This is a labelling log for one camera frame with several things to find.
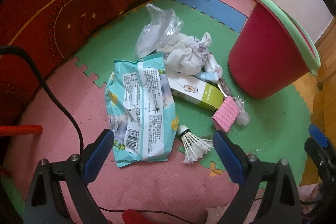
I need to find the black cable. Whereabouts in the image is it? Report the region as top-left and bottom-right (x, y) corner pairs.
(0, 45), (85, 155)

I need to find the small clear wrapper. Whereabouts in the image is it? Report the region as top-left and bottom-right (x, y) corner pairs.
(235, 96), (251, 126)

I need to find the light blue face mask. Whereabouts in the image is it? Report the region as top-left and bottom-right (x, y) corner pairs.
(194, 71), (219, 84)

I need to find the crumpled white tissue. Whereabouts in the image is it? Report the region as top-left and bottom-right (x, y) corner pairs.
(204, 53), (223, 82)

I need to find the red bucket green rim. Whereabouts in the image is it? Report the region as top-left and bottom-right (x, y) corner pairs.
(228, 0), (321, 99)

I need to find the silver foil tube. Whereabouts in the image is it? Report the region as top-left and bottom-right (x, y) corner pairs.
(217, 77), (233, 98)

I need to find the teal wet wipes package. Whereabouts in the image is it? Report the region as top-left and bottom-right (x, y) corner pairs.
(105, 53), (179, 168)

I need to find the white green cardboard box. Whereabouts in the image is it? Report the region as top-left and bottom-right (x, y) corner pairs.
(167, 72), (224, 111)

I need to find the white shuttlecock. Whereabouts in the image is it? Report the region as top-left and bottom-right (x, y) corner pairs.
(177, 125), (213, 165)

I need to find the white plastic bag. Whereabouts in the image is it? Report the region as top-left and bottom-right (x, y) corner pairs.
(156, 32), (213, 76)

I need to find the red stool frame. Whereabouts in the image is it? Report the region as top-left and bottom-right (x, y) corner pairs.
(0, 125), (43, 136)

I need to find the pink folded paper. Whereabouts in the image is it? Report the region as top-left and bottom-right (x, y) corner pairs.
(212, 96), (240, 132)

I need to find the clear plastic bag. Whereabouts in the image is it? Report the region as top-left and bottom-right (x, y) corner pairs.
(135, 3), (183, 58)

